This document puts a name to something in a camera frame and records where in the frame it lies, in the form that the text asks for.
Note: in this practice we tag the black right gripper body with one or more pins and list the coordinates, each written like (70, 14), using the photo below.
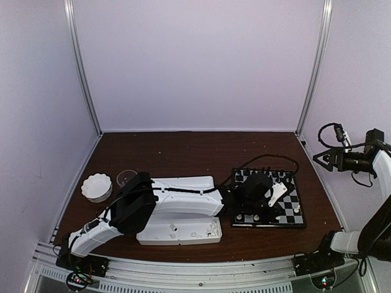
(363, 165)

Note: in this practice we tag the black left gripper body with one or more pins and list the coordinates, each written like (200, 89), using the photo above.
(252, 207)

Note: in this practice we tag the black white chess board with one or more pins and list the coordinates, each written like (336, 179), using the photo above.
(285, 217)

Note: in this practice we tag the white plastic compartment tray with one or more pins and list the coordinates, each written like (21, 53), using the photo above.
(185, 213)

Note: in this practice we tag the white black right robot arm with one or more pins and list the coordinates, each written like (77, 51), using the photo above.
(373, 240)

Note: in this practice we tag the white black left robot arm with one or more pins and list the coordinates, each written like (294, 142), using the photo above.
(128, 214)

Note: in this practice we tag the row of black chess pieces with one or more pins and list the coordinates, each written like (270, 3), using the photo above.
(239, 175)

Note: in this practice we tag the white scalloped bowl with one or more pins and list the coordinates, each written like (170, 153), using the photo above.
(97, 188)

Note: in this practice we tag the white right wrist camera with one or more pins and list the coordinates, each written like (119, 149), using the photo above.
(343, 137)

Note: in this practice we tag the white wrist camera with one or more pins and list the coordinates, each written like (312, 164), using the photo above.
(343, 137)
(277, 191)

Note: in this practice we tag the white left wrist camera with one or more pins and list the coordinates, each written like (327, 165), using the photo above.
(277, 191)

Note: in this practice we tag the front aluminium rail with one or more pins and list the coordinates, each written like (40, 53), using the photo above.
(129, 275)

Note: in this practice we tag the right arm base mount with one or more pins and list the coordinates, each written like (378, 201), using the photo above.
(320, 267)

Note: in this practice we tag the right aluminium frame post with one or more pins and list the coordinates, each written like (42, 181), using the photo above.
(325, 25)

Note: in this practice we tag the aluminium frame post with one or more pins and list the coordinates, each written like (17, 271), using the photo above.
(325, 25)
(71, 21)

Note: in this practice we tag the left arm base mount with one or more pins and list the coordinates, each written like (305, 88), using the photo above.
(82, 270)

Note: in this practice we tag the left aluminium frame post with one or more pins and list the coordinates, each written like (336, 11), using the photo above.
(71, 21)

